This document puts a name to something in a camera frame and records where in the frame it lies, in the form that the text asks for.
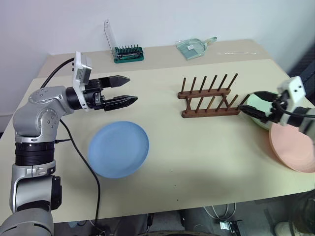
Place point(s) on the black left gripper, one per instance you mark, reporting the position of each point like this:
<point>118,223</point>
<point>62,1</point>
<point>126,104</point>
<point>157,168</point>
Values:
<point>94,98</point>

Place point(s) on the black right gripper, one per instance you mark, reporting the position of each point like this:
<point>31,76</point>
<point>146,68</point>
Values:
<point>276,111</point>

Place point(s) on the green plate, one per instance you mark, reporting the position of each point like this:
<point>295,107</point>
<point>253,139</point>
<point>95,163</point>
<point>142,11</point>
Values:
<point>257,103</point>

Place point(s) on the pink plate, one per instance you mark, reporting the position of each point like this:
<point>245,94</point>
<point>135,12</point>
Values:
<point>290,147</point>

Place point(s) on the blue plate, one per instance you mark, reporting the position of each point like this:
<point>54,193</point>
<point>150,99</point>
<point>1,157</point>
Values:
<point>118,150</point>

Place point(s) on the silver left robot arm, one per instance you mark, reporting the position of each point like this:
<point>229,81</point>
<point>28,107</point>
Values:
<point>37,118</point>

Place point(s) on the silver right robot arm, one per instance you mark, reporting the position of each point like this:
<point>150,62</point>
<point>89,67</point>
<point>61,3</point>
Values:
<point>307,123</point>

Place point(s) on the wooden dish rack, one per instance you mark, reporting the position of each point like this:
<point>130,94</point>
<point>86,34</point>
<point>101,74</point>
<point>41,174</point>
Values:
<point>197,94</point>

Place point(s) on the green screwdriver bit set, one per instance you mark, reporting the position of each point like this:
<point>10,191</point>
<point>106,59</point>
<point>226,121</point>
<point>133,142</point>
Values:
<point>128,55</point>

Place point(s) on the clear plastic strip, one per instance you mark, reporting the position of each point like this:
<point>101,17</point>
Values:
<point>236,52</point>

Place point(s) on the black textured object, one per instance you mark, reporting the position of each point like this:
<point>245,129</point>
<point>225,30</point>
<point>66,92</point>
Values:
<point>306,64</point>

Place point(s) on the green plastic dustpan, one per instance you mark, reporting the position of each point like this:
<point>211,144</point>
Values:
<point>192,48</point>

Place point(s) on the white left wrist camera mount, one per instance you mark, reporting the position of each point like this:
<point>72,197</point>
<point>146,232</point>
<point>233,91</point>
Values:
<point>80,64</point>

